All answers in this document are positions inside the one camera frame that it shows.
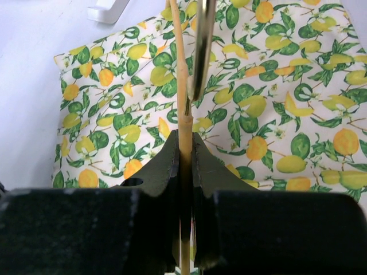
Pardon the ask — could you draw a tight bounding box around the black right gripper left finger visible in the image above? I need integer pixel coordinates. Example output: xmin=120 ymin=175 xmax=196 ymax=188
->
xmin=1 ymin=131 xmax=179 ymax=274

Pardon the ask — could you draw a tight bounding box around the lemon print skirt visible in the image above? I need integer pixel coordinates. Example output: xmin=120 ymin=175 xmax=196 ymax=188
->
xmin=52 ymin=1 xmax=366 ymax=205

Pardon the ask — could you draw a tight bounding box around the yellow hanger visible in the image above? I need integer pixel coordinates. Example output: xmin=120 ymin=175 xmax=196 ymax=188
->
xmin=167 ymin=1 xmax=216 ymax=274

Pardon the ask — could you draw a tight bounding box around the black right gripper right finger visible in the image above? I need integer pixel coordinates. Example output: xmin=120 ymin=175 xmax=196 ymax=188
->
xmin=192 ymin=133 xmax=366 ymax=274

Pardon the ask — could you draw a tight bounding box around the white metal clothes rack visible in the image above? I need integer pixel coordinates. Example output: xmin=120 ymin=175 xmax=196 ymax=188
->
xmin=87 ymin=0 xmax=129 ymax=25

